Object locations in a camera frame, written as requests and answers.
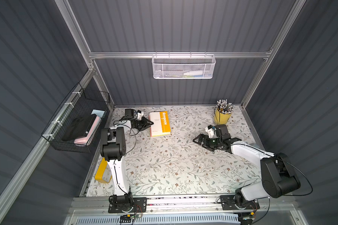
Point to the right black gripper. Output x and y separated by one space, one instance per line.
209 141

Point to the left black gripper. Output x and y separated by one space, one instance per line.
142 123

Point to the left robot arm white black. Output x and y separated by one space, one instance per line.
113 150

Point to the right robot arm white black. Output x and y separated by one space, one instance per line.
278 175

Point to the yellow pencil cup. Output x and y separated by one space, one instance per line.
221 118

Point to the bundle of pencils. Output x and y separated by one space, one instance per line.
224 107

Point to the light blue sticky notes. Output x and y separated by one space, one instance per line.
98 113

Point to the yellow framed box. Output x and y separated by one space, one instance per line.
103 174

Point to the black pouch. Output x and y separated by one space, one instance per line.
77 128

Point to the white tube in basket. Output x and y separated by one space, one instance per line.
196 73

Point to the white wire mesh basket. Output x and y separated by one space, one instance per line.
173 66

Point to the black wire wall basket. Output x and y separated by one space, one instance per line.
80 102

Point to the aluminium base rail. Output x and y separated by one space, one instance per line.
197 203

